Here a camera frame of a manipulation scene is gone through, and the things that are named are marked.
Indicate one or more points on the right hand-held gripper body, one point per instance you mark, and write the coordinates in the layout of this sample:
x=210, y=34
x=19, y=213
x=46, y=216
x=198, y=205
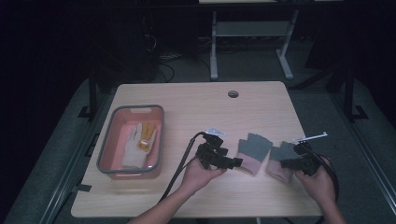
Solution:
x=309, y=163

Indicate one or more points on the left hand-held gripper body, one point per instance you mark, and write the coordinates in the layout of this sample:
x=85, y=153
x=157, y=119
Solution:
x=209, y=155

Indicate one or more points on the grey and pink fingerless glove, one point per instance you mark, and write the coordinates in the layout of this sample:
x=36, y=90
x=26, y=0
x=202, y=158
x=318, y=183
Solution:
x=280, y=171
x=253, y=149

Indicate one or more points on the beige glove with bear face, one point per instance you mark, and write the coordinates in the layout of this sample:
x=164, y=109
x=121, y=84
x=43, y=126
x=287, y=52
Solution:
x=144, y=145

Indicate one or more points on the beige glove with orange fingers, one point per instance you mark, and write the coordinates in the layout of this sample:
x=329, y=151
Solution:
x=126, y=157

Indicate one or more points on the pink basin with grey rim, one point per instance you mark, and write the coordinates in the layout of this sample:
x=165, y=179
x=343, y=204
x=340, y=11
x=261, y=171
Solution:
x=115, y=146

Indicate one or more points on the person's left hand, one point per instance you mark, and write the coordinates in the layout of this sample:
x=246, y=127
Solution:
x=197, y=177

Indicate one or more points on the person's right hand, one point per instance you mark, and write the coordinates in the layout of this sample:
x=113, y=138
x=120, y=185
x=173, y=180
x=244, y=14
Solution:
x=320, y=186

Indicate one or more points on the round grey table grommet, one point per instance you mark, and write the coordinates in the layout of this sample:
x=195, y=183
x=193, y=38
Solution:
x=233, y=94

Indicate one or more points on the black metal stand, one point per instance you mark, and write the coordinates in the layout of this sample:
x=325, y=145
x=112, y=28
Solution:
x=92, y=93
x=349, y=93

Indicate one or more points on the aluminium floor rail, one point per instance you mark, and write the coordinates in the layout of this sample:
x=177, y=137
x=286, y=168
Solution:
x=71, y=161
x=367, y=149

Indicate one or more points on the white metal desk frame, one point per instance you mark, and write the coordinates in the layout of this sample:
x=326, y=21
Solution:
x=249, y=28

